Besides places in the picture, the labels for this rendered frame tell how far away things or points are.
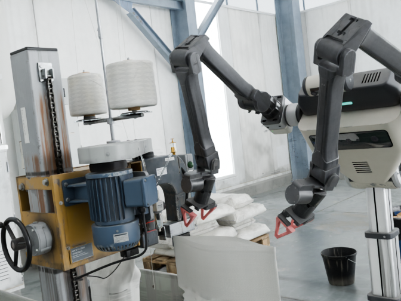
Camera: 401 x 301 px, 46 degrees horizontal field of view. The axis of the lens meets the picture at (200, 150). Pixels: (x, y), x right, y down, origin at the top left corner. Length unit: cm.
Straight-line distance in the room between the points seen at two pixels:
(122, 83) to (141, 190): 36
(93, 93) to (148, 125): 553
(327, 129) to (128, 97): 65
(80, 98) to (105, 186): 43
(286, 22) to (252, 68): 153
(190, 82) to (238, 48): 776
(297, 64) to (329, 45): 914
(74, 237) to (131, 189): 29
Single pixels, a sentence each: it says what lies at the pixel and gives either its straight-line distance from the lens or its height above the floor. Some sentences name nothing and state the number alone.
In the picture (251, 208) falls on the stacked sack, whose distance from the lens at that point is 526.
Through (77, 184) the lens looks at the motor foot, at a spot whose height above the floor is 130.
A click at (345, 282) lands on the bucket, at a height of 3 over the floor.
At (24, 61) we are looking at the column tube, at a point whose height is 172.
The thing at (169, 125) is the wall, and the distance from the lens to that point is 764.
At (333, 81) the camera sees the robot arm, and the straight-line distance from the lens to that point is 127.
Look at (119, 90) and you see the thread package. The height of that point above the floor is 159.
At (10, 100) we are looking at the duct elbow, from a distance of 498.
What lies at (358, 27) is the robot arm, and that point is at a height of 164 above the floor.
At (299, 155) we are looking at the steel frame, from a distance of 1046.
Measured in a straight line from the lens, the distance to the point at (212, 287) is 174.
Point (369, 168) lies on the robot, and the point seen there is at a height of 121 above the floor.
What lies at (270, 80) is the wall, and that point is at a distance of 1008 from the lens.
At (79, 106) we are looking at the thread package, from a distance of 181.
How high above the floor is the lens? 144
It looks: 3 degrees down
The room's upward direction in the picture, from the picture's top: 6 degrees counter-clockwise
